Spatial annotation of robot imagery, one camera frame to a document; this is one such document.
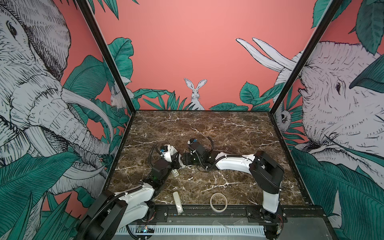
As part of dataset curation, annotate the tape roll ring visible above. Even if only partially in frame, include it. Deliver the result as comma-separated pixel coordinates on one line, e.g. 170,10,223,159
209,192,229,214

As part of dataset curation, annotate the right black frame post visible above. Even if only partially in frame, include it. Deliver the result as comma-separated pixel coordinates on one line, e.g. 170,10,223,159
269,0,343,116

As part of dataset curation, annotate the black corrugated cable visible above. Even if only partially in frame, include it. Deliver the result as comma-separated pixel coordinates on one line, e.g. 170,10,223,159
148,143,163,169

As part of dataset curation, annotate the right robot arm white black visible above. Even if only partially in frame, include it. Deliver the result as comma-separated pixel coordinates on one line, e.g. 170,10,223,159
180,151,285,223

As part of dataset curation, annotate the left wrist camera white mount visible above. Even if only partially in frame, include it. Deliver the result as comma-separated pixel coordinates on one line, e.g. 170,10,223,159
160,145,178,163

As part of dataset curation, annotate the black frame post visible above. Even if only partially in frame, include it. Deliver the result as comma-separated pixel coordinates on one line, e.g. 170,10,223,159
269,0,343,116
76,0,137,116

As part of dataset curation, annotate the white ventilation grille strip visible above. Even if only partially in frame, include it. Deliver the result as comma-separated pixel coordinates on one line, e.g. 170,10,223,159
116,225,265,237

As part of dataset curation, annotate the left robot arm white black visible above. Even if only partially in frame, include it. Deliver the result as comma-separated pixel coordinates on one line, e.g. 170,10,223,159
75,153,186,240

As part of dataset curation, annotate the small circuit board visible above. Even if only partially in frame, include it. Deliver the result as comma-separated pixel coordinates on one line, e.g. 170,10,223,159
136,225,156,235

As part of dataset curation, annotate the black front mounting rail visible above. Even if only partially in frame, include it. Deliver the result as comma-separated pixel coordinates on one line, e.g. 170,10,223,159
150,205,326,224

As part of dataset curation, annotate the white remote battery cover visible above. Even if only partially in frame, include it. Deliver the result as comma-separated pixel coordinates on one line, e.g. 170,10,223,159
173,191,184,215

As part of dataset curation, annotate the black white marker pen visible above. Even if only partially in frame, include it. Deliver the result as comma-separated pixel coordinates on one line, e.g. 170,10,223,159
172,169,180,177

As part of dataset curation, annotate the left black frame post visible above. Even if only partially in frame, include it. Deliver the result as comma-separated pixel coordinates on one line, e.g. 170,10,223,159
76,0,137,116

